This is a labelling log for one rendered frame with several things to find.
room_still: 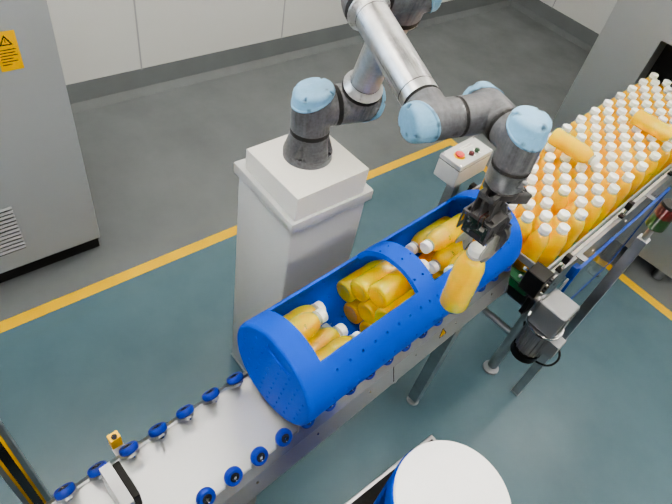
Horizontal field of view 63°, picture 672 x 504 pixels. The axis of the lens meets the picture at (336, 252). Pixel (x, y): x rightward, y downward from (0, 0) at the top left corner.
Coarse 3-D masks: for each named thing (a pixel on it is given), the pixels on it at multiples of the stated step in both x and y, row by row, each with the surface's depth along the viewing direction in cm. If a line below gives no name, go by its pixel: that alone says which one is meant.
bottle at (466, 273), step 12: (456, 264) 124; (468, 264) 122; (480, 264) 122; (456, 276) 125; (468, 276) 123; (480, 276) 124; (444, 288) 131; (456, 288) 127; (468, 288) 126; (444, 300) 132; (456, 300) 129; (468, 300) 130; (456, 312) 132
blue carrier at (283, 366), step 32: (416, 224) 173; (512, 224) 166; (384, 256) 146; (416, 256) 147; (512, 256) 168; (320, 288) 154; (416, 288) 142; (480, 288) 164; (256, 320) 129; (384, 320) 135; (416, 320) 142; (256, 352) 133; (288, 352) 121; (352, 352) 129; (384, 352) 137; (256, 384) 142; (288, 384) 126; (320, 384) 124; (352, 384) 133; (288, 416) 135
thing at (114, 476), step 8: (120, 464) 115; (104, 472) 113; (112, 472) 113; (120, 472) 114; (104, 480) 115; (112, 480) 112; (120, 480) 112; (128, 480) 113; (112, 488) 111; (120, 488) 111; (128, 488) 112; (136, 488) 113; (112, 496) 119; (120, 496) 110; (128, 496) 111; (136, 496) 112
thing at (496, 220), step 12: (480, 192) 104; (492, 192) 108; (480, 204) 108; (492, 204) 103; (504, 204) 109; (468, 216) 109; (480, 216) 108; (492, 216) 108; (504, 216) 109; (468, 228) 111; (480, 228) 108; (492, 228) 106; (480, 240) 110
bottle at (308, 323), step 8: (304, 312) 141; (312, 312) 141; (296, 320) 137; (304, 320) 138; (312, 320) 138; (320, 320) 142; (304, 328) 137; (312, 328) 138; (304, 336) 137; (312, 336) 139
